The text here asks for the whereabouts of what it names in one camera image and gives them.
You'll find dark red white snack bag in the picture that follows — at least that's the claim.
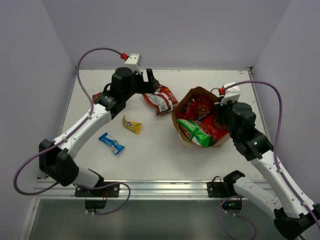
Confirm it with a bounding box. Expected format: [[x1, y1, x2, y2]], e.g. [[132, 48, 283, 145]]
[[142, 83, 179, 116]]

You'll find red snack bag with vegetables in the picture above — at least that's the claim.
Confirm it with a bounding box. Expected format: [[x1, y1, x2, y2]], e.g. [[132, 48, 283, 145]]
[[200, 113, 228, 142]]

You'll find green white Chuba snack bag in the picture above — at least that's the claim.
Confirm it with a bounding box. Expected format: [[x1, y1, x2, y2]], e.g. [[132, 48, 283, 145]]
[[177, 118, 216, 148]]

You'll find brown paper bag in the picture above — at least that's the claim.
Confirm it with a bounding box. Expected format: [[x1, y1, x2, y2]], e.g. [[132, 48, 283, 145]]
[[171, 86, 230, 148]]

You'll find yellow M&M's candy packet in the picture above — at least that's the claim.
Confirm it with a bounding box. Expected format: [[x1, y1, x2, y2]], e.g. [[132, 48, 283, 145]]
[[122, 115, 142, 135]]

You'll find orange Doritos chip bag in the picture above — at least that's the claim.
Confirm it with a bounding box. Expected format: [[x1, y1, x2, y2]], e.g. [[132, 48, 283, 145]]
[[92, 92, 102, 103]]

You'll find blue white candy bar wrapper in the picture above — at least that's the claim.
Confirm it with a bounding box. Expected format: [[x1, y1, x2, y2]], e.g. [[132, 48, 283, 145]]
[[98, 132, 125, 155]]

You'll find red candy bag blue label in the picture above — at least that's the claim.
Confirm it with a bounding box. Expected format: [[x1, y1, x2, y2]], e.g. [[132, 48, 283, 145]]
[[176, 95, 215, 121]]

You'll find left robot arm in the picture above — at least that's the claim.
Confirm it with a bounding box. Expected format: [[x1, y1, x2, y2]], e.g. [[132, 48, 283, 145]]
[[39, 67, 159, 197]]

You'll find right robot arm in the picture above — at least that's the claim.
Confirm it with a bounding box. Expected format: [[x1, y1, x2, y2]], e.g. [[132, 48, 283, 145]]
[[217, 100, 320, 240]]

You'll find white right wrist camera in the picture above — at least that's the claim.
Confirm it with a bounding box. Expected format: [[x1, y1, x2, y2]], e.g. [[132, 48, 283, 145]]
[[218, 82, 241, 106]]

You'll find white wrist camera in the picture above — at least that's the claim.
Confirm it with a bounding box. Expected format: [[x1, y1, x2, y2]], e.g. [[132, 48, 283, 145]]
[[218, 82, 241, 106], [123, 53, 142, 75]]

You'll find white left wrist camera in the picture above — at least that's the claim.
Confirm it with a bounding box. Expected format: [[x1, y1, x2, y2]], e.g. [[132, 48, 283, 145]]
[[123, 53, 142, 75]]

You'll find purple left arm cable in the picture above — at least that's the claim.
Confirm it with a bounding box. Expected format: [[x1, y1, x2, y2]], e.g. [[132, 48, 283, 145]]
[[13, 47, 131, 216]]

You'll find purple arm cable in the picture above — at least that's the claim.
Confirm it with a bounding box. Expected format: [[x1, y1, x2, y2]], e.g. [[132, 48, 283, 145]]
[[217, 80, 320, 240], [13, 47, 131, 216]]

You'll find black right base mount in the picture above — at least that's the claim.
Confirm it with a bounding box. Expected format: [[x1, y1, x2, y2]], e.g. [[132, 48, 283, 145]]
[[206, 176, 243, 214]]

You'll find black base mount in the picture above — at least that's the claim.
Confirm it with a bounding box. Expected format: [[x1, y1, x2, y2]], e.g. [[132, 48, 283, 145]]
[[206, 176, 243, 214], [74, 182, 120, 216]]

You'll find aluminium mounting rail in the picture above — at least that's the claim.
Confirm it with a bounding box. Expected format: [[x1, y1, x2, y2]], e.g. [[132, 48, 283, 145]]
[[33, 180, 273, 201]]

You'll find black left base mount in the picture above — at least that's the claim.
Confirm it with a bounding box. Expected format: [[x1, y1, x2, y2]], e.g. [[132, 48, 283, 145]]
[[74, 182, 120, 216]]

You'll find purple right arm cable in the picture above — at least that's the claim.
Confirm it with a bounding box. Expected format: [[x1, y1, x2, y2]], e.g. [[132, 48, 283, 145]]
[[217, 80, 320, 240]]

